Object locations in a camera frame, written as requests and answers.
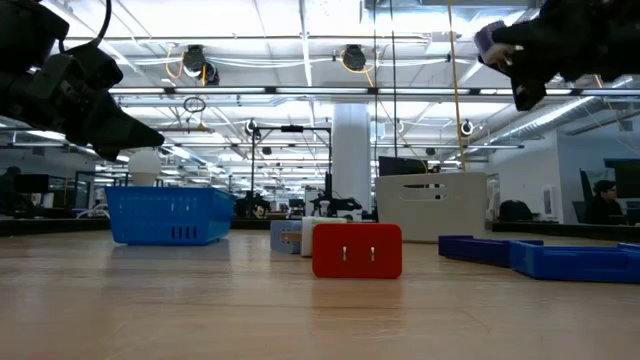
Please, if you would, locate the green and white wall charger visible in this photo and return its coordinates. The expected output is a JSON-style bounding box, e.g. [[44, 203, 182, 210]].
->
[[279, 215, 348, 258]]

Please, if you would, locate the red wall charger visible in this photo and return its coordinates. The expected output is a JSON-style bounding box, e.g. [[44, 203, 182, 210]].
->
[[312, 222, 404, 280]]

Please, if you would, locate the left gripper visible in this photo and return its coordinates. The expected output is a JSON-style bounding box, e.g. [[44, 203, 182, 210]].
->
[[14, 53, 165, 162]]

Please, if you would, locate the black backpack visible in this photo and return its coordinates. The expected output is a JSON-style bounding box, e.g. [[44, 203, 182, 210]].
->
[[498, 199, 534, 222]]

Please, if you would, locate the black hanging cable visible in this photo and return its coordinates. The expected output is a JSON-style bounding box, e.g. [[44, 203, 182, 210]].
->
[[371, 0, 379, 174], [390, 0, 399, 159]]

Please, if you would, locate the black left camera cable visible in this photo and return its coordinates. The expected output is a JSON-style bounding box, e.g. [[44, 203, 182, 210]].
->
[[57, 0, 114, 54]]

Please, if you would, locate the black background robot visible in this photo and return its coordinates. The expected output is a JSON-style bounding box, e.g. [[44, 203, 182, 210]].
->
[[309, 196, 362, 217]]

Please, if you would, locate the black monitor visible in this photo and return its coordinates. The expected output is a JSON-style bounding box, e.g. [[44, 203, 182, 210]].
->
[[378, 155, 430, 177]]

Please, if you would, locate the person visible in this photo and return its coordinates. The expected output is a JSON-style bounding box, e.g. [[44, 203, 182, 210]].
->
[[583, 179, 625, 225]]

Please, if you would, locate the purple and white wall charger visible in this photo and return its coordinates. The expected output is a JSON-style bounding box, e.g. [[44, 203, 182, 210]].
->
[[473, 19, 516, 69]]

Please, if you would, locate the dark wall screen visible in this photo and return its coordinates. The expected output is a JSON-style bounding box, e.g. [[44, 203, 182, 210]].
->
[[603, 158, 640, 200]]

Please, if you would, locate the long ceiling light rail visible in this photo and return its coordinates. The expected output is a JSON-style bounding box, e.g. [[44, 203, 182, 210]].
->
[[109, 85, 640, 97]]

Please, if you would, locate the light blue wall charger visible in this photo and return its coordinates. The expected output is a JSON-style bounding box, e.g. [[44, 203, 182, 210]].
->
[[270, 219, 304, 255]]

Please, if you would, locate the black metal stand frame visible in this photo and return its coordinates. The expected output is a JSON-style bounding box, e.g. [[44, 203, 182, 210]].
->
[[249, 124, 334, 221]]

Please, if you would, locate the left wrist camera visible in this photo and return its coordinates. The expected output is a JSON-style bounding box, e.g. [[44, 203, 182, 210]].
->
[[79, 41, 124, 96]]

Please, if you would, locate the blue plastic basket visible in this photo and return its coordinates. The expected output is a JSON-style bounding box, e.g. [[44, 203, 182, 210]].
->
[[104, 185, 237, 246]]

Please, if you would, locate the white building column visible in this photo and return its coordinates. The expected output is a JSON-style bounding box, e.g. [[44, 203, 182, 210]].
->
[[332, 102, 372, 211]]

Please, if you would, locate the white light bulb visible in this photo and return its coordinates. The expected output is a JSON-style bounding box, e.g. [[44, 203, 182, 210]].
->
[[127, 149, 163, 187]]

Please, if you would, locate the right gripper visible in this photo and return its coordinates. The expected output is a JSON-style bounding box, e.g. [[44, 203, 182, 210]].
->
[[492, 0, 626, 112]]

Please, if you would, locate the grey plastic bin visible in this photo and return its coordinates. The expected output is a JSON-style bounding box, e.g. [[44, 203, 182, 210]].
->
[[374, 172, 489, 244]]

